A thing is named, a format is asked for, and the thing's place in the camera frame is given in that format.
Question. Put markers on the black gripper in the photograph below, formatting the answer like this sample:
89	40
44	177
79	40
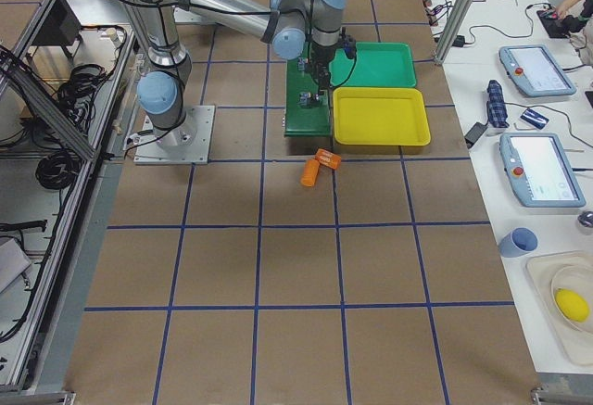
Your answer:
321	58

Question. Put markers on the orange cylinder marked 4680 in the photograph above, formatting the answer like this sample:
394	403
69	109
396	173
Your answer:
328	159

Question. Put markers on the plain orange cylinder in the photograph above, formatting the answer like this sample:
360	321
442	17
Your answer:
310	173

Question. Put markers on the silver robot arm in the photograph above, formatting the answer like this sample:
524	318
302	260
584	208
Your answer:
306	33

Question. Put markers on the green conveyor belt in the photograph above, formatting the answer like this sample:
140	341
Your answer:
303	122

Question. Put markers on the yellow plastic tray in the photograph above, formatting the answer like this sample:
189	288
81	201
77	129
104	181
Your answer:
368	118

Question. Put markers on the green plastic tray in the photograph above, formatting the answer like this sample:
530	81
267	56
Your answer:
378	65

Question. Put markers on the black power adapter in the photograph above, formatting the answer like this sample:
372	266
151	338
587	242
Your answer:
474	134

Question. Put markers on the blue plaid folded umbrella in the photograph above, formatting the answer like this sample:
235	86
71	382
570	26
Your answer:
496	109

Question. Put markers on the far blue teach pendant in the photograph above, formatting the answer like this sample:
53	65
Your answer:
534	70

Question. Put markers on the blue teach pendant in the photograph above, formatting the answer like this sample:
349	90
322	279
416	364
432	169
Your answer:
539	172
534	70

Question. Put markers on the small blue box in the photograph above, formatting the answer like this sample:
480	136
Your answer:
535	119

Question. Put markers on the near blue teach pendant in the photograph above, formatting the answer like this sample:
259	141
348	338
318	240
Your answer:
539	172

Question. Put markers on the blue plastic cup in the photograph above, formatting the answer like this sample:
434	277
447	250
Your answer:
517	243

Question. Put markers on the beige tray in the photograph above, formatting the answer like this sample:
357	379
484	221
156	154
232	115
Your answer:
577	345

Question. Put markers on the white bowl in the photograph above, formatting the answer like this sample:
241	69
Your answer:
571	289

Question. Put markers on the yellow lemon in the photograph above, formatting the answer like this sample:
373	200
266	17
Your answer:
572	306

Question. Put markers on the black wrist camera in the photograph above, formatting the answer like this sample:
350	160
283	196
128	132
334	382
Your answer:
348	44

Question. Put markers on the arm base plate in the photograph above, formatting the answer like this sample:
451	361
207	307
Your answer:
187	144

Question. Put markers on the aluminium frame post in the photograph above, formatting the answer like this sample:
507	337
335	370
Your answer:
453	25

